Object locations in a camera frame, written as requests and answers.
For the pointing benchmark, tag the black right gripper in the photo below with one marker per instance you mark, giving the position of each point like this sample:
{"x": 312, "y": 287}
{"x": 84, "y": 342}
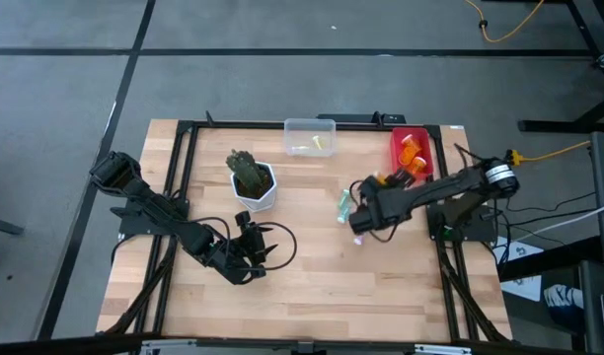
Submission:
{"x": 381, "y": 199}

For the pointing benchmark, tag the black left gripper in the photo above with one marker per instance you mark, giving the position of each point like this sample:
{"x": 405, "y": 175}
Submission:
{"x": 250, "y": 246}

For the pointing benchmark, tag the teal medicine bottle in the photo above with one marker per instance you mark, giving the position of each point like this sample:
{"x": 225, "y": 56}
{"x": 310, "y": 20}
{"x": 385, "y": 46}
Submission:
{"x": 344, "y": 202}

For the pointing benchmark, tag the pink medicine bottle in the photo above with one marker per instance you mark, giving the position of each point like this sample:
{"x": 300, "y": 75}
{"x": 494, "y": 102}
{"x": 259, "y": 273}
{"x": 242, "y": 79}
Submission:
{"x": 358, "y": 240}

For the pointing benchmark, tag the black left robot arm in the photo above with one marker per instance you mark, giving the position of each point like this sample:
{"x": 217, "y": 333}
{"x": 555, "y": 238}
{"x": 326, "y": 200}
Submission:
{"x": 154, "y": 207}

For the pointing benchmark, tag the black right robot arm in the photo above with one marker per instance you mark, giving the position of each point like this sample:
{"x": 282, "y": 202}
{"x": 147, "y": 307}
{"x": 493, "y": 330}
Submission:
{"x": 445, "y": 187}

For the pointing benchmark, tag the red plastic bin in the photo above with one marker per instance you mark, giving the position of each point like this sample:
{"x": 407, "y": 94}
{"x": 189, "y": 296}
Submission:
{"x": 398, "y": 138}

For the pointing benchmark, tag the clear plastic bin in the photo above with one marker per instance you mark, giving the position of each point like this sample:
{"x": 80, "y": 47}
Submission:
{"x": 326, "y": 128}

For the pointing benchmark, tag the white hexagonal plant pot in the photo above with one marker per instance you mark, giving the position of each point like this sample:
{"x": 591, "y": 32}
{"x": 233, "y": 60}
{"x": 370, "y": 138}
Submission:
{"x": 260, "y": 202}

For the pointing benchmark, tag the green cactus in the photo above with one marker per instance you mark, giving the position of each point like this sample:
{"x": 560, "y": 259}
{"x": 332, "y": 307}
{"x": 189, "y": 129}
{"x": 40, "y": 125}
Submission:
{"x": 244, "y": 167}

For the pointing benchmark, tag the white printed paper box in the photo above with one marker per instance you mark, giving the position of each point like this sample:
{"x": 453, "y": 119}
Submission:
{"x": 521, "y": 251}

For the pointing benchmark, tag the blue white cloth item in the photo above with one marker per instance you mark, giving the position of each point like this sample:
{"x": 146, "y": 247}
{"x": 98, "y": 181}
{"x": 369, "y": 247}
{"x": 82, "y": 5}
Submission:
{"x": 561, "y": 298}

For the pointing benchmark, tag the dark grey chair leg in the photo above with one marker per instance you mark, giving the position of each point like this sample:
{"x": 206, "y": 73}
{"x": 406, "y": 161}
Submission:
{"x": 1, "y": 226}

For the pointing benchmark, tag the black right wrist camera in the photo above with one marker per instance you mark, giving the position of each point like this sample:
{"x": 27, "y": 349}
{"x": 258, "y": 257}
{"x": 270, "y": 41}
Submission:
{"x": 363, "y": 224}

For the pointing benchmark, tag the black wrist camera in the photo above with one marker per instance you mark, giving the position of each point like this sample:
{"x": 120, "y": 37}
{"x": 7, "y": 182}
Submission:
{"x": 363, "y": 224}
{"x": 243, "y": 218}

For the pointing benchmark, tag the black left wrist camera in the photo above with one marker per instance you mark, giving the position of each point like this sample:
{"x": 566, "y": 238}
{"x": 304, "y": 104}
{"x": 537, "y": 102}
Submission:
{"x": 243, "y": 218}

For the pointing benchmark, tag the black aluminium table frame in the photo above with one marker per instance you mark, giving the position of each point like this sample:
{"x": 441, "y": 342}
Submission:
{"x": 243, "y": 124}

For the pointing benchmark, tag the black desk leg frame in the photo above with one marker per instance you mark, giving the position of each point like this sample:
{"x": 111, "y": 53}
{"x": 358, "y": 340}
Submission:
{"x": 553, "y": 126}

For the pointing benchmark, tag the black camera stand rail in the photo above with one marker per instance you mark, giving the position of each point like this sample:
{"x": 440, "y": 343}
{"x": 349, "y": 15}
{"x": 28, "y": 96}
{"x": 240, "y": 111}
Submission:
{"x": 85, "y": 344}

